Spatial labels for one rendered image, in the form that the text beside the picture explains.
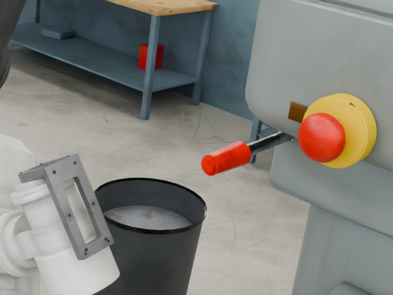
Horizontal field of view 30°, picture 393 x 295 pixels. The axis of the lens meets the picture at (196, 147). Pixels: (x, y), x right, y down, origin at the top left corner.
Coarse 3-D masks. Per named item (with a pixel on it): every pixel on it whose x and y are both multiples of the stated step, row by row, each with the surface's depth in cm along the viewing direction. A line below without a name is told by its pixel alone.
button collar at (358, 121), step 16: (336, 96) 59; (352, 96) 60; (336, 112) 59; (352, 112) 58; (368, 112) 59; (352, 128) 59; (368, 128) 58; (352, 144) 59; (368, 144) 59; (336, 160) 60; (352, 160) 59
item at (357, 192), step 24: (288, 144) 76; (288, 168) 77; (312, 168) 75; (336, 168) 73; (360, 168) 72; (288, 192) 78; (312, 192) 76; (336, 192) 74; (360, 192) 72; (384, 192) 71; (360, 216) 73; (384, 216) 71
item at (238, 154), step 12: (240, 144) 68; (252, 144) 70; (264, 144) 71; (276, 144) 73; (204, 156) 66; (216, 156) 65; (228, 156) 66; (240, 156) 67; (204, 168) 66; (216, 168) 65; (228, 168) 66
